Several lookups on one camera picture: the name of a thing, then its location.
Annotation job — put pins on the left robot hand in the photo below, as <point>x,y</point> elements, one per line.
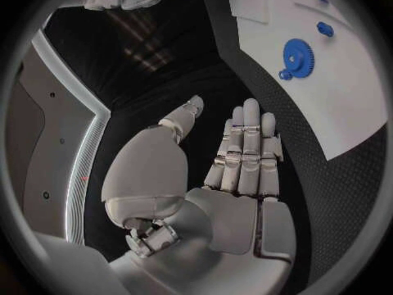
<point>221,221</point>

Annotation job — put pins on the white task board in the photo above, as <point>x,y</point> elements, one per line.
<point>340,95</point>

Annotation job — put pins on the blue peg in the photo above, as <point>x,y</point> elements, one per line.
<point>285,74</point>

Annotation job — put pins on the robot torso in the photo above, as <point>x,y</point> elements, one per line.
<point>61,132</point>

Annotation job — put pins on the small blue gear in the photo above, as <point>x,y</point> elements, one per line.
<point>325,29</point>

